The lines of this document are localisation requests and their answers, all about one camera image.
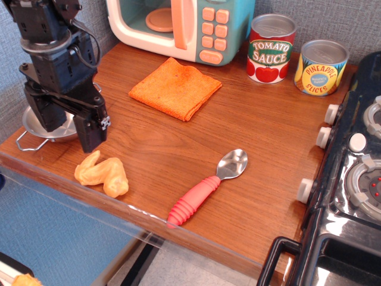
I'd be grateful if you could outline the spoon with pink handle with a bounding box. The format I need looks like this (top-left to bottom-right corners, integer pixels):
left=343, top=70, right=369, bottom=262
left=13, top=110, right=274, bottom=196
left=167, top=149, right=248, bottom=228

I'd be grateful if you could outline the toy microwave oven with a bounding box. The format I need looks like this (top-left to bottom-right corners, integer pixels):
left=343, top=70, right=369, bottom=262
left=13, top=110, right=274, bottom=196
left=106, top=0, right=255, bottom=66

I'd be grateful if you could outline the white upper stove knob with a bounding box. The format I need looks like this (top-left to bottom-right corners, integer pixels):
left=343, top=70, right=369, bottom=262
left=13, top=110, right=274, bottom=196
left=324, top=104, right=340, bottom=126

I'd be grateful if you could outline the white stove knob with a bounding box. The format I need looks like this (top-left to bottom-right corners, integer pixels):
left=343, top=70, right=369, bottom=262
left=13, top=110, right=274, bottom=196
left=316, top=127, right=332, bottom=149
left=324, top=104, right=340, bottom=126
left=296, top=178, right=314, bottom=204

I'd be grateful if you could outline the orange cloth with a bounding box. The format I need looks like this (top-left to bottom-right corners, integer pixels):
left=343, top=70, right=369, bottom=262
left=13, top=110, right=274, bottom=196
left=129, top=57, right=222, bottom=122

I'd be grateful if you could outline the toy chicken wing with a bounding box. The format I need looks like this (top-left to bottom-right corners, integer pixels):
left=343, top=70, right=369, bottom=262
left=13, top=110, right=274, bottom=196
left=74, top=150, right=129, bottom=198

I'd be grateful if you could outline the pineapple slices can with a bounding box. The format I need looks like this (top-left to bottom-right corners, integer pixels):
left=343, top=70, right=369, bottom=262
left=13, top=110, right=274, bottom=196
left=294, top=39, right=349, bottom=97

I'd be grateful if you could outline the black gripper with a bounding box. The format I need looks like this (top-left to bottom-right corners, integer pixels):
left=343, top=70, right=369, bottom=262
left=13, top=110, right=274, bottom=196
left=19, top=50, right=108, bottom=153

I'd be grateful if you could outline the small steel bowl with handles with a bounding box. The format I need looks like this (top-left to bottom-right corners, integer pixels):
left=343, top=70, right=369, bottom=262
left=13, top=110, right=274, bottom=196
left=22, top=81, right=111, bottom=143

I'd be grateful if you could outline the orange plush toy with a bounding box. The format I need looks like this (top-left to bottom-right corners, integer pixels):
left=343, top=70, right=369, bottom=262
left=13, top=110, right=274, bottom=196
left=11, top=273, right=42, bottom=286

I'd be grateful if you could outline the orange microwave turntable plate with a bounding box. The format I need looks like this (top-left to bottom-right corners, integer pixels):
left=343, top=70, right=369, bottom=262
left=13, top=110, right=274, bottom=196
left=145, top=7, right=173, bottom=33

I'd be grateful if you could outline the white middle stove knob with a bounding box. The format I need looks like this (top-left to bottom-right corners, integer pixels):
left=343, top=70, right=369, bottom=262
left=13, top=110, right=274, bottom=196
left=316, top=127, right=332, bottom=149

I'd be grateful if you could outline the white lower stove knob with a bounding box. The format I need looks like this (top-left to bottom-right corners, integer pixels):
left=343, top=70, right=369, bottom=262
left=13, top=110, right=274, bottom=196
left=296, top=178, right=314, bottom=204

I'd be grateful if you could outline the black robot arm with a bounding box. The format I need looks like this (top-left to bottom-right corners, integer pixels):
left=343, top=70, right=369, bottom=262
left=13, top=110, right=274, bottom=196
left=3, top=1, right=110, bottom=153

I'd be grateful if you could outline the tomato sauce can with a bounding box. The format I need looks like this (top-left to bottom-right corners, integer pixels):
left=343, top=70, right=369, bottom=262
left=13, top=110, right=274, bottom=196
left=246, top=14, right=297, bottom=84

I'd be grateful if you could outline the black toy stove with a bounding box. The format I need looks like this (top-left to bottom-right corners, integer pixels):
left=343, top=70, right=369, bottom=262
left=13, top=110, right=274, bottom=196
left=258, top=52, right=380, bottom=285

